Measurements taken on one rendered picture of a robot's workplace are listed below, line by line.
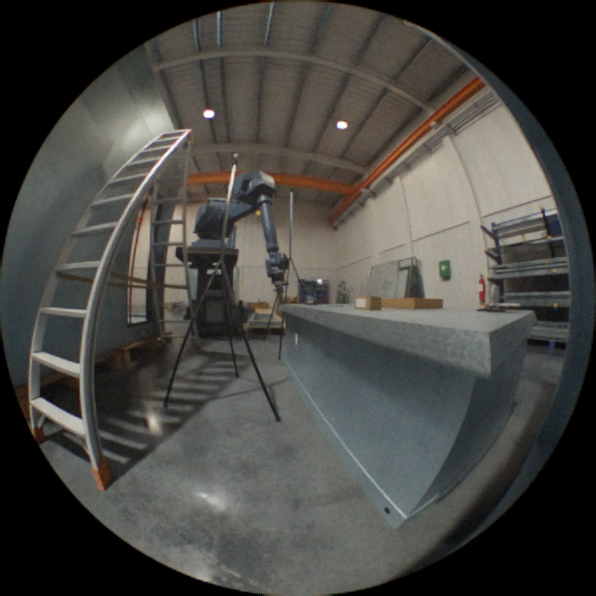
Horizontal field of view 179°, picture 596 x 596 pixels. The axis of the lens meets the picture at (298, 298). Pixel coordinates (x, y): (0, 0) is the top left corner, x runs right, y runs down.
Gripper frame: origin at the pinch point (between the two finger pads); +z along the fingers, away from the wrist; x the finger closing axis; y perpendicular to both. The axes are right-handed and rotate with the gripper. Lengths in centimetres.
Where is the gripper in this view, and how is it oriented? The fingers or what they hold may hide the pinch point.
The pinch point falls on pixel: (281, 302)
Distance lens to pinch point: 173.9
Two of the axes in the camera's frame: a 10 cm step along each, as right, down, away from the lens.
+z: 1.6, 9.9, 0.4
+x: 2.5, -0.1, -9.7
